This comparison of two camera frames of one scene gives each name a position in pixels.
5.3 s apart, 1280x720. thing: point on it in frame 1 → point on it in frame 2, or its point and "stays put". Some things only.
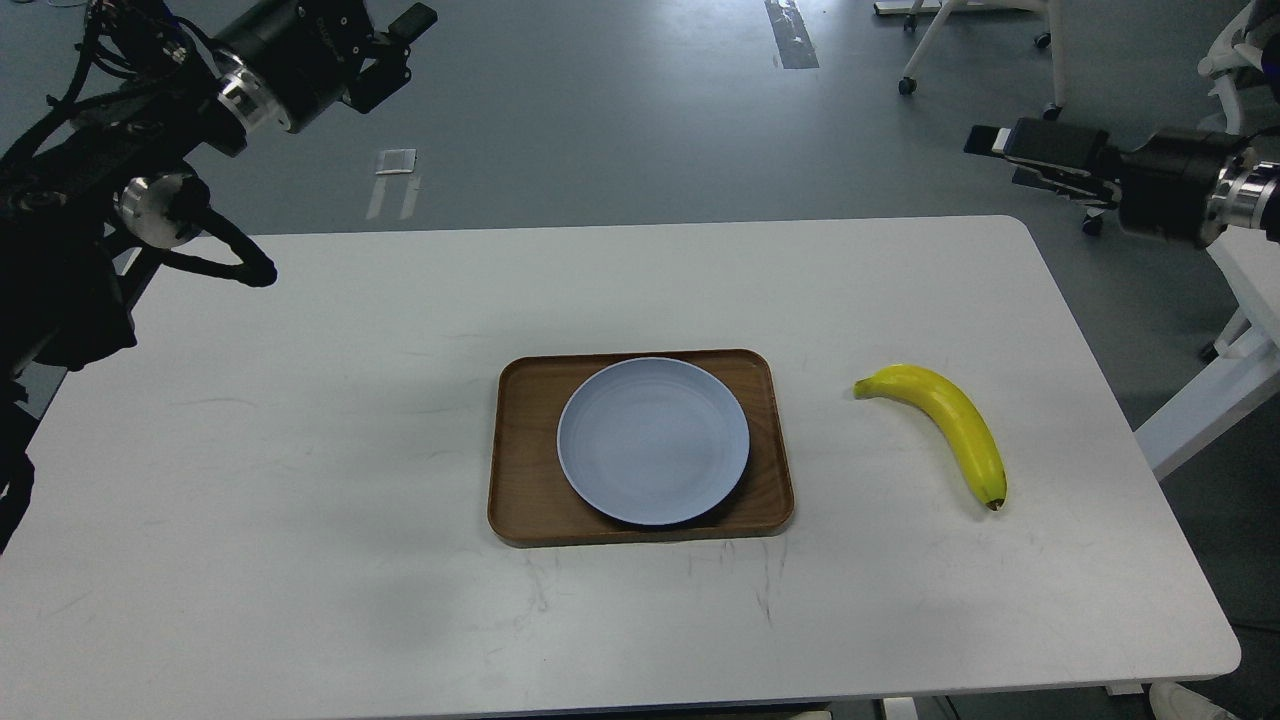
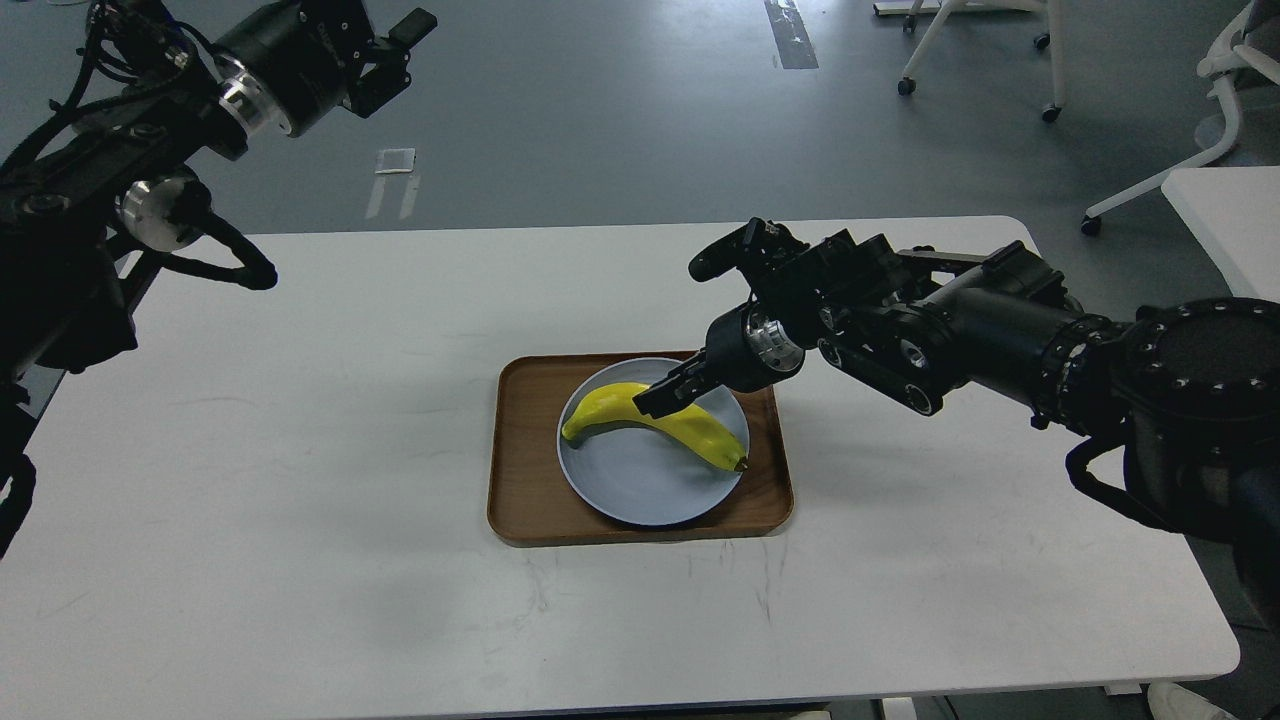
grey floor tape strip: [791, 34] stays put
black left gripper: [290, 59] stays put
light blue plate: [653, 441] stays put
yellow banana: [954, 410] → [691, 423]
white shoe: [1174, 701] stays put
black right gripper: [1165, 182] → [746, 350]
